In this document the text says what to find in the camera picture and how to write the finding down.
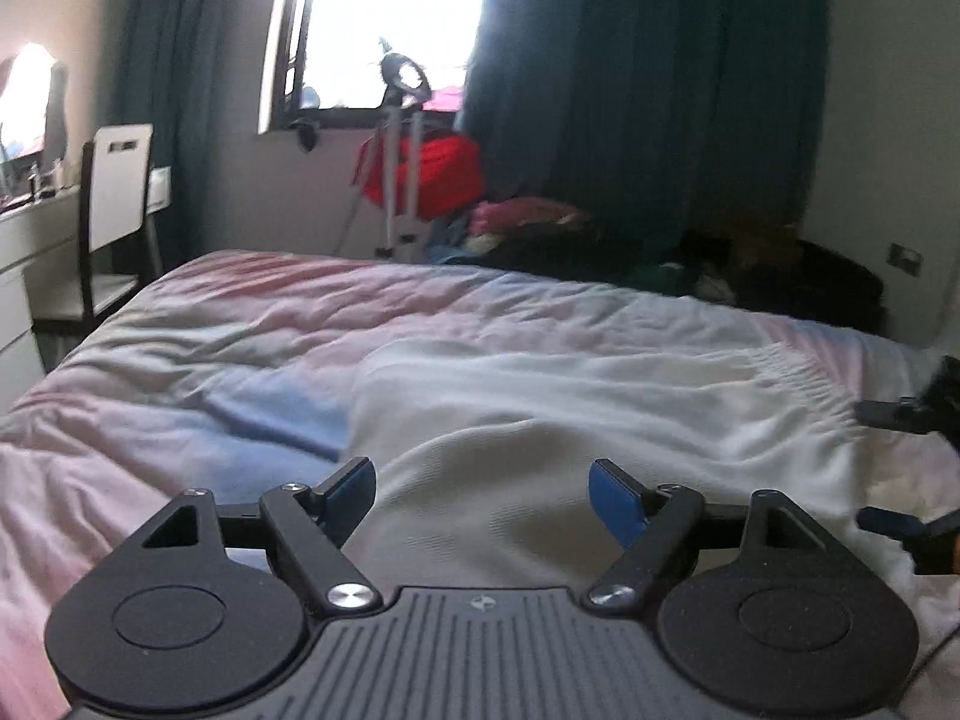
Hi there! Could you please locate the white zip jacket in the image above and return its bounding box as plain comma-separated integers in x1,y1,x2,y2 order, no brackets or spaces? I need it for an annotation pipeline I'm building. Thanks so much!
344,336,960,720

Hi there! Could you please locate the pile of clothes on floor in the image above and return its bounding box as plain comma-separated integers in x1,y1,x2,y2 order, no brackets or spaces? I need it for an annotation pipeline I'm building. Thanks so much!
425,197,885,335

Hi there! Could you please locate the pink pastel bed duvet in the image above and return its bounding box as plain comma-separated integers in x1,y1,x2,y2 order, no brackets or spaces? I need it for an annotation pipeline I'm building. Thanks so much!
2,252,939,718

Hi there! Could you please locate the white chair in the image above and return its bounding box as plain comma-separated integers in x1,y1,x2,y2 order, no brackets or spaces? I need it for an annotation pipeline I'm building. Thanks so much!
31,124,155,338

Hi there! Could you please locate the white drawer desk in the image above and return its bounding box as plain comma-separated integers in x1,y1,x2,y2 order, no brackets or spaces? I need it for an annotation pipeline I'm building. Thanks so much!
2,174,156,410

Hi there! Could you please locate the dark teal curtain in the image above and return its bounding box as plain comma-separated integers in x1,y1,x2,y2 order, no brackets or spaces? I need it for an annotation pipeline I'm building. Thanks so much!
459,0,828,255

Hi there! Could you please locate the red bag on stand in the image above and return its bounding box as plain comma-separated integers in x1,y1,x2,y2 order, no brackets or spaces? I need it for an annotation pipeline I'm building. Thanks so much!
352,135,487,221

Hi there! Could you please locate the lit vanity mirror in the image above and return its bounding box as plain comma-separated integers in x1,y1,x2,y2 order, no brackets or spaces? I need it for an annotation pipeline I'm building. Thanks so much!
2,43,68,169

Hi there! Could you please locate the white metal stand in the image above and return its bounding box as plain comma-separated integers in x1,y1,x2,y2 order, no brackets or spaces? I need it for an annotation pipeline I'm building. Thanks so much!
376,37,433,262

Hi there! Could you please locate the window with dark frame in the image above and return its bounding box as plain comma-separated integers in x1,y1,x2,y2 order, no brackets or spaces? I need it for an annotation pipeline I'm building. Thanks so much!
257,0,483,133

